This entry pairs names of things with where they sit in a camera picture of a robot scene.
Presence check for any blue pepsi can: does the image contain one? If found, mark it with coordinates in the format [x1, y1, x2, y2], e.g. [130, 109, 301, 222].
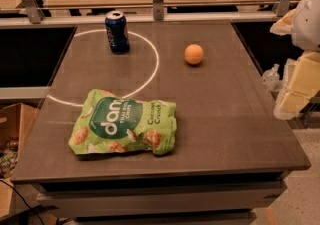
[105, 10, 130, 53]

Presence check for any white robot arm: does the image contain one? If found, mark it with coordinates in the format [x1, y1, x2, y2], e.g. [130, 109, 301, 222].
[270, 0, 320, 120]

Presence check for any cardboard box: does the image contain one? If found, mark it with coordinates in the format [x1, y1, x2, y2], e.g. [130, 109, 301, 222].
[0, 103, 38, 178]

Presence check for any grey metal bracket left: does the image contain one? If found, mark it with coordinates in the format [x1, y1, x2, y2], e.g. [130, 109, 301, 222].
[21, 0, 44, 24]

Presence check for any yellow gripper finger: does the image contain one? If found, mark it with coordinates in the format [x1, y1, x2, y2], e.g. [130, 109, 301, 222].
[270, 9, 295, 36]
[273, 51, 320, 120]

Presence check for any orange fruit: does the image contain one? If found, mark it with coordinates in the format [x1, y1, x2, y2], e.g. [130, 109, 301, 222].
[184, 44, 204, 65]

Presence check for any clear sanitizer bottle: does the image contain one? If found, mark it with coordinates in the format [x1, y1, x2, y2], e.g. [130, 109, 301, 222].
[262, 64, 280, 91]

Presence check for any green rice chip bag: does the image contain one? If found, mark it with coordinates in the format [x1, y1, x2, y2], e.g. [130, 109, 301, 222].
[68, 89, 177, 155]

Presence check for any black floor cable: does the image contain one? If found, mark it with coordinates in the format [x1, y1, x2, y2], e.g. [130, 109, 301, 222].
[0, 178, 46, 225]

